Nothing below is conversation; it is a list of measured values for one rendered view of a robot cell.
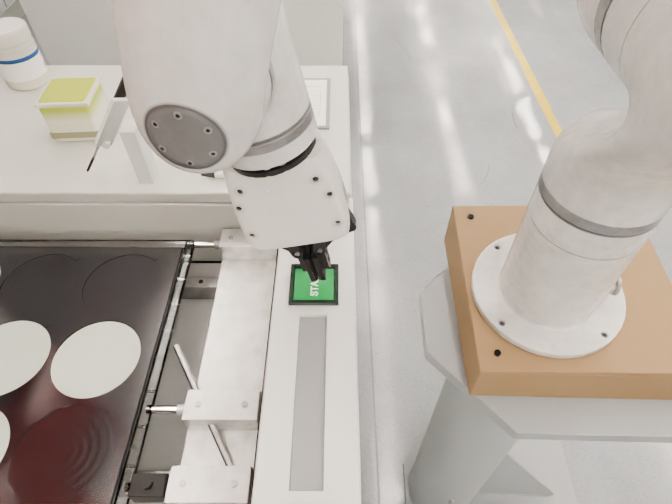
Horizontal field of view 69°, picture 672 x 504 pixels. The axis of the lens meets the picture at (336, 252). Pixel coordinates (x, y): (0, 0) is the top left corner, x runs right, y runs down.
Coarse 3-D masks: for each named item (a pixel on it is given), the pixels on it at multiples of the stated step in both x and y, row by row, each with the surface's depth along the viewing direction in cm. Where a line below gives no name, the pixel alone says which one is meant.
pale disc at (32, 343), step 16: (0, 336) 59; (16, 336) 59; (32, 336) 59; (48, 336) 59; (0, 352) 57; (16, 352) 57; (32, 352) 57; (48, 352) 57; (0, 368) 56; (16, 368) 56; (32, 368) 56; (0, 384) 55; (16, 384) 55
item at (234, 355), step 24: (240, 264) 69; (264, 264) 69; (216, 288) 66; (240, 288) 66; (264, 288) 66; (216, 312) 63; (240, 312) 63; (264, 312) 63; (216, 336) 61; (240, 336) 61; (264, 336) 61; (216, 360) 59; (240, 360) 59; (264, 360) 59; (216, 384) 57; (240, 384) 57; (192, 432) 53; (240, 432) 53; (192, 456) 52; (216, 456) 52; (240, 456) 52
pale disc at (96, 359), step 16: (80, 336) 59; (96, 336) 59; (112, 336) 59; (128, 336) 59; (64, 352) 57; (80, 352) 57; (96, 352) 57; (112, 352) 57; (128, 352) 57; (64, 368) 56; (80, 368) 56; (96, 368) 56; (112, 368) 56; (128, 368) 56; (64, 384) 55; (80, 384) 55; (96, 384) 55; (112, 384) 55
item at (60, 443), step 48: (0, 288) 64; (48, 288) 64; (96, 288) 64; (144, 288) 64; (144, 336) 59; (48, 384) 55; (144, 384) 55; (48, 432) 51; (96, 432) 51; (0, 480) 48; (48, 480) 48; (96, 480) 48
